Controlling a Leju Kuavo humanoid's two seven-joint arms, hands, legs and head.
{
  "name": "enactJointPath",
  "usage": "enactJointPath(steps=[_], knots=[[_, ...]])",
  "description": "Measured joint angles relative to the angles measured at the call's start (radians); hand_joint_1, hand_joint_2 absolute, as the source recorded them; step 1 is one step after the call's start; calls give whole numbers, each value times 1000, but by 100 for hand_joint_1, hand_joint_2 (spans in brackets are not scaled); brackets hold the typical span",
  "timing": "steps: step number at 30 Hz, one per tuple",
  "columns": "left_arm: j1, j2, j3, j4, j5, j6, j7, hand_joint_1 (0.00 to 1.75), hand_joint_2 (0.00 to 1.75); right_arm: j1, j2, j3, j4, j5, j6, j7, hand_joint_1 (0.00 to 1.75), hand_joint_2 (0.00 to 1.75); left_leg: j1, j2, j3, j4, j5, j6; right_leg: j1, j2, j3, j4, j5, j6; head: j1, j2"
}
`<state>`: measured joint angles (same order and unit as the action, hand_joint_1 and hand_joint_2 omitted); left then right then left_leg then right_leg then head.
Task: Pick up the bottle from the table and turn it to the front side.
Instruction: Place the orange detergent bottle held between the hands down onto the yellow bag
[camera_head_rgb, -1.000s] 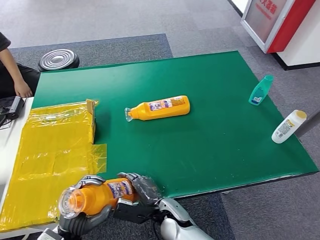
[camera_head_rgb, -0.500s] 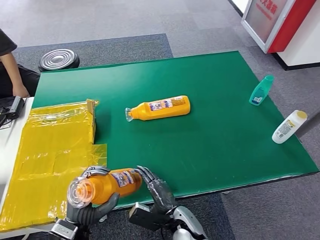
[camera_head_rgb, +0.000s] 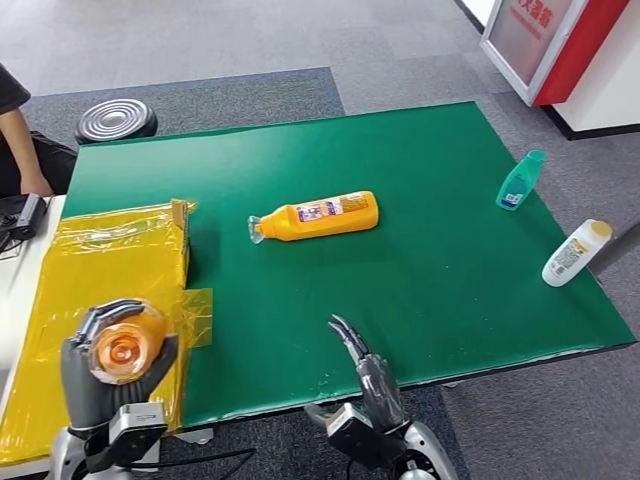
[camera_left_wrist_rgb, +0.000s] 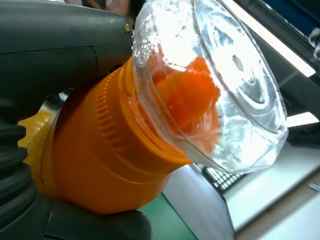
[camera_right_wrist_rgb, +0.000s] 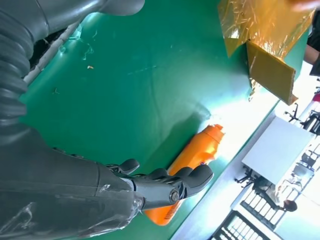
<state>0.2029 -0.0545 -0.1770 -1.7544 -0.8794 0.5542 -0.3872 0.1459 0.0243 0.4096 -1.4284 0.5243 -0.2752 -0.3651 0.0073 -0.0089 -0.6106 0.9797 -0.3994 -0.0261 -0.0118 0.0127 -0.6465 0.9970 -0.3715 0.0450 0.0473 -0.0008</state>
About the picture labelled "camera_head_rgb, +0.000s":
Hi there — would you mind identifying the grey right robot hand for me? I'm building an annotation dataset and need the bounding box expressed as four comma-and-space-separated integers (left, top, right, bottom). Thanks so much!
327, 314, 407, 436

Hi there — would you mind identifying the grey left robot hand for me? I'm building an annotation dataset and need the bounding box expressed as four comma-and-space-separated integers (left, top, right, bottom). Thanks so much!
60, 298, 180, 432

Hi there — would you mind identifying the orange bottle with printed label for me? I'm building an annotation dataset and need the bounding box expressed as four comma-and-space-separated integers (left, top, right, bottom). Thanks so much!
247, 190, 380, 245
88, 301, 168, 386

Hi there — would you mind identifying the teal plastic bottle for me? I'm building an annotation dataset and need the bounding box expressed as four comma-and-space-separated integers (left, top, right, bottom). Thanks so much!
496, 149, 547, 212

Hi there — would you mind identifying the white bottle with yellow cap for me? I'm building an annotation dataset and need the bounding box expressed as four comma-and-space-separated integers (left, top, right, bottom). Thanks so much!
542, 219, 614, 288

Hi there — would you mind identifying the green table mat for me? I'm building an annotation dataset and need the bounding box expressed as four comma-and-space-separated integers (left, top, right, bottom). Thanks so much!
62, 100, 637, 429

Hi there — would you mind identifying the cardboard box in yellow film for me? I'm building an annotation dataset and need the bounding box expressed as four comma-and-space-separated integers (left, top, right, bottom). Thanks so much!
0, 198, 214, 465

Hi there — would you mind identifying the white table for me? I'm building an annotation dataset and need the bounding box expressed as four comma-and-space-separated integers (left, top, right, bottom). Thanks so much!
0, 195, 69, 480

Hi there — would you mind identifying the black device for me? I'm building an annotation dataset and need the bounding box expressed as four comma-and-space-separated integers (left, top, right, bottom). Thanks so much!
0, 193, 48, 244

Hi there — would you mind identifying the person's hand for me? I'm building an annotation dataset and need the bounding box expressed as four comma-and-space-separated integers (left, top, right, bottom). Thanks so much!
20, 174, 54, 199

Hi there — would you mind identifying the person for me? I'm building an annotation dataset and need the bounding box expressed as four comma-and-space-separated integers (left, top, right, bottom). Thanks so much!
0, 62, 78, 199

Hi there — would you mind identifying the black stool with ringed seat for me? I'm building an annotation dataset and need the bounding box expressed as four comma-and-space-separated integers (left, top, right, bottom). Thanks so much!
75, 98, 159, 146

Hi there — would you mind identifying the red and white sign board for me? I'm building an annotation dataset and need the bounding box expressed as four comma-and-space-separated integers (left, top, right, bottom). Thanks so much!
479, 0, 631, 108

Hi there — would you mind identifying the white cabinet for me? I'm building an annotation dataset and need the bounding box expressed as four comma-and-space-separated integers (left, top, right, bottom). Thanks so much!
542, 0, 640, 141

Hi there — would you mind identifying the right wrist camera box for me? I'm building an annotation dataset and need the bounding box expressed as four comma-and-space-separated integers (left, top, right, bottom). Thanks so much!
306, 402, 407, 466

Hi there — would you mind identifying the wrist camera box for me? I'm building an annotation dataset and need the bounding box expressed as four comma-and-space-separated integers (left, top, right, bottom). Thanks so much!
109, 402, 168, 468
306, 402, 407, 466

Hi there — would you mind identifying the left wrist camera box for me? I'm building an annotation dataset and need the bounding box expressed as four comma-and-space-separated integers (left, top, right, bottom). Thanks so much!
109, 402, 168, 468

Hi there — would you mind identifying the grey metal table bracket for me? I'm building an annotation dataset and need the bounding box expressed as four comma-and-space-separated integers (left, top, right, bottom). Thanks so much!
174, 427, 215, 446

